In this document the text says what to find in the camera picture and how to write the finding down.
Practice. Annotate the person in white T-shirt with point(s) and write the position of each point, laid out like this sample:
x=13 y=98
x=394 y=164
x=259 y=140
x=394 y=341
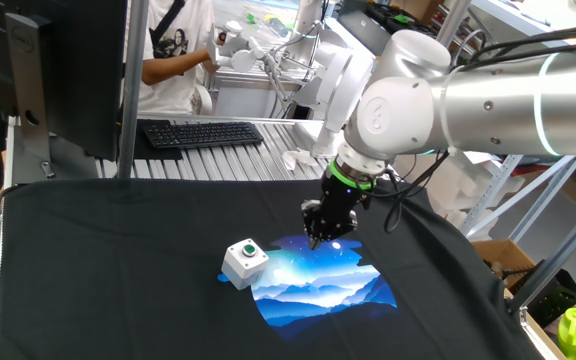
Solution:
x=168 y=100

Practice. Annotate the aluminium frame strut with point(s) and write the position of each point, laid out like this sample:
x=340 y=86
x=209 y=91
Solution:
x=558 y=255

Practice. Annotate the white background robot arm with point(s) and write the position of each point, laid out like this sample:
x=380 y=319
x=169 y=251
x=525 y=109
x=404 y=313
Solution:
x=343 y=85

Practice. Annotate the black T-shirt with blue print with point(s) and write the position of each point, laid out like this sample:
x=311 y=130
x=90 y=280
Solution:
x=118 y=275

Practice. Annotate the silver round post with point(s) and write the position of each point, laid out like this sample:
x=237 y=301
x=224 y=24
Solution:
x=132 y=90
x=453 y=20

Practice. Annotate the black plastic tray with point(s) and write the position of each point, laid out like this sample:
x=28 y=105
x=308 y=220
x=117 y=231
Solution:
x=418 y=27

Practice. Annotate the crumpled clear plastic wrap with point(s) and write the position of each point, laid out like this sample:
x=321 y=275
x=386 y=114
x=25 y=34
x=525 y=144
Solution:
x=298 y=159

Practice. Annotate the black plastic crate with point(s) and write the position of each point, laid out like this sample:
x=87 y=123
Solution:
x=553 y=300

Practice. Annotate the brown cardboard box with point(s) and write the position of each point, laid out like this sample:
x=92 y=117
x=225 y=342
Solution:
x=503 y=260

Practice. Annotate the bare forearm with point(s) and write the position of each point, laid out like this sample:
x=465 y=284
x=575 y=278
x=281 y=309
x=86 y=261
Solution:
x=168 y=67

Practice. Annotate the white handheld device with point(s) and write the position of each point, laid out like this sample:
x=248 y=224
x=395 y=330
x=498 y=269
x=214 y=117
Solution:
x=243 y=60

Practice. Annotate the black desk mat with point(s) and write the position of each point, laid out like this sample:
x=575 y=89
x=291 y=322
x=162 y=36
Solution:
x=148 y=152

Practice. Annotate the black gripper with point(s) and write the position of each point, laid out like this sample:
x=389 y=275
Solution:
x=345 y=200

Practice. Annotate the white foam block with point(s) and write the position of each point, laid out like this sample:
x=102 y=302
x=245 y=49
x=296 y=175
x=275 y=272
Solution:
x=448 y=185

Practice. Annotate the grey metal shelf rack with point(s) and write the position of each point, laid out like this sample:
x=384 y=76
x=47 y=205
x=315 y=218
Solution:
x=493 y=192

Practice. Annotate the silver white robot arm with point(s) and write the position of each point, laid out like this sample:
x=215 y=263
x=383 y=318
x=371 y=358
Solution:
x=493 y=110

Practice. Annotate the black keyboard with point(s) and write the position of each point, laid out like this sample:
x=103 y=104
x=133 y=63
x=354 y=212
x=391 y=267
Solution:
x=200 y=135

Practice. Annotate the black Dell monitor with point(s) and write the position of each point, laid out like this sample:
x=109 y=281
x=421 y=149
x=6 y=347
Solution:
x=83 y=75

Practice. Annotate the white green push-button box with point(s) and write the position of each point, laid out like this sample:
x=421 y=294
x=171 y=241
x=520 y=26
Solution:
x=240 y=270

